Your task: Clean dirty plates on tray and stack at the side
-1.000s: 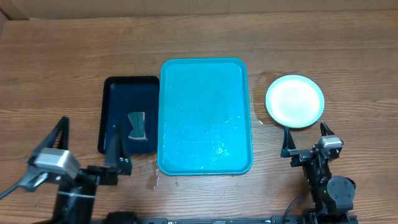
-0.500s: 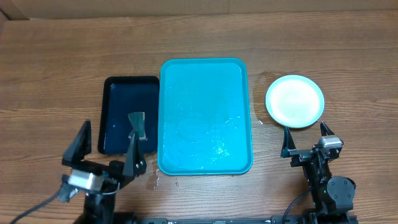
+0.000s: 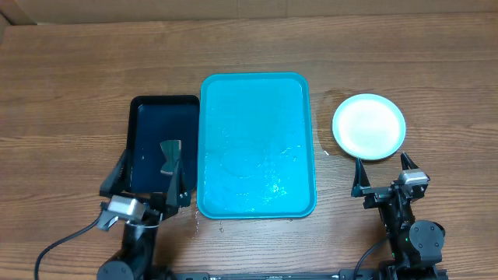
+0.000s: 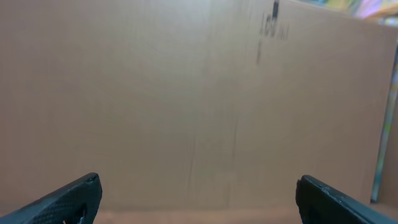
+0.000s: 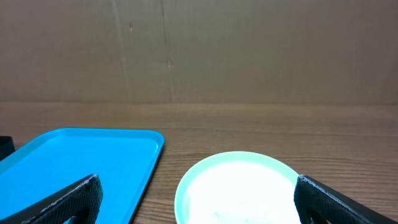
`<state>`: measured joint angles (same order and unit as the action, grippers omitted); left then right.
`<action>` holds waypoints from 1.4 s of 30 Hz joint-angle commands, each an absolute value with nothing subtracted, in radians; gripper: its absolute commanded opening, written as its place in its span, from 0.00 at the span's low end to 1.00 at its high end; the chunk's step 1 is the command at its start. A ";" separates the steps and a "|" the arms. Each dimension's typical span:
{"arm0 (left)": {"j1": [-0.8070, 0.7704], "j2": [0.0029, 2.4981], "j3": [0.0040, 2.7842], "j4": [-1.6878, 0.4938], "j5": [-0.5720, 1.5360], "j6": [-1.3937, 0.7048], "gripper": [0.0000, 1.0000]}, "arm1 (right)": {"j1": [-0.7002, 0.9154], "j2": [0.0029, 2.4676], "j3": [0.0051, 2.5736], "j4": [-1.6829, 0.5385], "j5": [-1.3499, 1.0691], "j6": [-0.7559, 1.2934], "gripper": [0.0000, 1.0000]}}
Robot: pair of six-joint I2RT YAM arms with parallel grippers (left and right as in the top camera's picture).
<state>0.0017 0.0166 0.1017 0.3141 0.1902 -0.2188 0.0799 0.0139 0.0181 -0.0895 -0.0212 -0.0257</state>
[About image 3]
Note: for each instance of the light blue plate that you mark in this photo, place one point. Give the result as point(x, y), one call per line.
point(368, 126)

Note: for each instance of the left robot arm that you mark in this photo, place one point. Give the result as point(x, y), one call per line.
point(134, 260)

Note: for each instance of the turquoise plastic tray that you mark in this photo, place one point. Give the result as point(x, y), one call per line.
point(256, 147)

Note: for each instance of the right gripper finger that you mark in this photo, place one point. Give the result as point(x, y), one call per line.
point(360, 182)
point(407, 163)

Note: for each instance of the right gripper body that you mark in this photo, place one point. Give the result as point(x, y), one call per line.
point(377, 197)

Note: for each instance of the black water tray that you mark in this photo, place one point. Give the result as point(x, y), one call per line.
point(155, 119)

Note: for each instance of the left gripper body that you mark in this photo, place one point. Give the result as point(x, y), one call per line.
point(156, 208)

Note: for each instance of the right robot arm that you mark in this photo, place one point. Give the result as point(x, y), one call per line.
point(416, 246)

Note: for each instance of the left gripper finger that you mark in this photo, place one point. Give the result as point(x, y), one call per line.
point(177, 195)
point(115, 182)

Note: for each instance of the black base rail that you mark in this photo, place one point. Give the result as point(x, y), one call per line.
point(344, 274)

